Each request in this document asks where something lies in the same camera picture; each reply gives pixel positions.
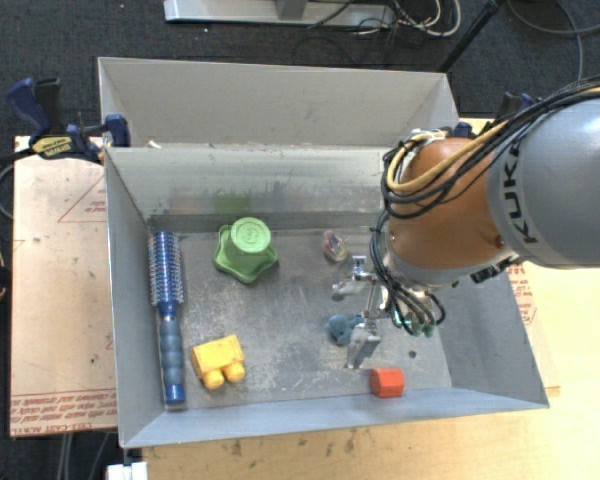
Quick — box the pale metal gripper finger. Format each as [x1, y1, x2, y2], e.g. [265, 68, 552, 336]
[331, 254, 379, 299]
[345, 310, 383, 370]

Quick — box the blue-grey toy animal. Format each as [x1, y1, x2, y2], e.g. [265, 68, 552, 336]
[326, 313, 366, 347]

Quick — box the clear multicoloured plastic toy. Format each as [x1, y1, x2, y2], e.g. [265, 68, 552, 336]
[321, 229, 350, 263]

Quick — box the orange-red block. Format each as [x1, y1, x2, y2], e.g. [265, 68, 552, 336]
[369, 366, 406, 399]

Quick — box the grey metal bin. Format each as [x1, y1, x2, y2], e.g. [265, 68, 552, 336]
[97, 56, 551, 450]

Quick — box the green plastic cup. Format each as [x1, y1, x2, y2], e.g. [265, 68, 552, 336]
[212, 216, 280, 285]

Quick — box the yellow toy building block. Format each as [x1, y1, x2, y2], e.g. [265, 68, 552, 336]
[189, 333, 247, 391]

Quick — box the blue round hairbrush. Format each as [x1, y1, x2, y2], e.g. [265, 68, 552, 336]
[147, 230, 189, 409]

